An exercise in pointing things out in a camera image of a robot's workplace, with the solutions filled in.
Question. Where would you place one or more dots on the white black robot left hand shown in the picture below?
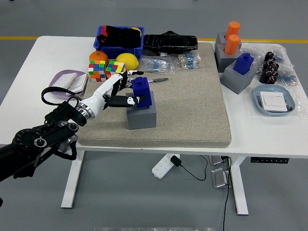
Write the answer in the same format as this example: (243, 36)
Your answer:
(96, 101)

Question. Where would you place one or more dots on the blue square seal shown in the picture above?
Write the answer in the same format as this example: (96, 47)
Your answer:
(144, 89)
(243, 64)

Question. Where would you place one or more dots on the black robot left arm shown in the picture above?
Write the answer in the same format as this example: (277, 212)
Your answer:
(26, 142)

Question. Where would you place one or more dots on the grey seal holder box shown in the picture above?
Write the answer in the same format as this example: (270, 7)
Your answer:
(219, 38)
(142, 119)
(223, 61)
(237, 83)

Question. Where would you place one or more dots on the orange cylinder seal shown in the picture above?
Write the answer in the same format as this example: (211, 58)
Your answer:
(234, 27)
(232, 44)

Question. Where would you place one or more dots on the scrambled rubik's cube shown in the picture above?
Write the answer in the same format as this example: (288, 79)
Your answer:
(96, 71)
(115, 66)

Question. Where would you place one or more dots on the orange fruit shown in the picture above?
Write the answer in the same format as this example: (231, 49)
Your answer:
(98, 56)

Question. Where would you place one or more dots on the purple tray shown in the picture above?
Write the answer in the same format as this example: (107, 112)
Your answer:
(54, 83)

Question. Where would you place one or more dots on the yellow lemon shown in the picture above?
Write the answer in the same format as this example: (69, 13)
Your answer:
(127, 60)

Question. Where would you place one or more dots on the blue plastic bin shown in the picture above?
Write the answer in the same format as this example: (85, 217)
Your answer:
(120, 52)

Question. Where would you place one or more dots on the black cloth bundle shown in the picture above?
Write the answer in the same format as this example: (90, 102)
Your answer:
(120, 37)

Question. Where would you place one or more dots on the bag of blue resistors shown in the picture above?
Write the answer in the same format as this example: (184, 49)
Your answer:
(156, 65)

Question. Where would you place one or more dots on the yellow item in bin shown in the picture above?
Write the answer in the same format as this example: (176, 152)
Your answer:
(137, 30)

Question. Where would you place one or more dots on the white table leg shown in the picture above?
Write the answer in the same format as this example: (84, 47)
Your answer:
(72, 180)
(239, 192)

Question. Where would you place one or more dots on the grey-brown table mat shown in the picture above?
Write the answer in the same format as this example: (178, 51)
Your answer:
(187, 108)

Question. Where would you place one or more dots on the black plastic tray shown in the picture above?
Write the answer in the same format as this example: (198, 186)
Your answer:
(168, 42)

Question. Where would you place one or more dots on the white power strip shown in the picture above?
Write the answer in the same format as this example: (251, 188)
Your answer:
(161, 168)

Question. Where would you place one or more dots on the black power adapter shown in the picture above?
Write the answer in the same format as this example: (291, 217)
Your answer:
(175, 160)

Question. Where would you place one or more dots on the bag of tan resistors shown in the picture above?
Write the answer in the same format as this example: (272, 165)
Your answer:
(188, 60)

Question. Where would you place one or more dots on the metal floor plate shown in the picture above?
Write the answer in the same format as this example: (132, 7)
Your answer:
(216, 160)
(220, 178)

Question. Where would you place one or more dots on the light blue tray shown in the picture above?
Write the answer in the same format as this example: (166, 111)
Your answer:
(258, 98)

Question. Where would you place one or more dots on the black table control panel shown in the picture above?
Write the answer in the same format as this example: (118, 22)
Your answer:
(269, 160)

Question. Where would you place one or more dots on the small green circuit board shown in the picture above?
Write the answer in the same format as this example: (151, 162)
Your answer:
(289, 107)

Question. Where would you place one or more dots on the clear bag of components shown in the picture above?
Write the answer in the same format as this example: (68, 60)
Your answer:
(287, 72)

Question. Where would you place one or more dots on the white switch panel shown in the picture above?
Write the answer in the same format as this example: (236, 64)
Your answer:
(274, 102)
(80, 84)
(65, 80)

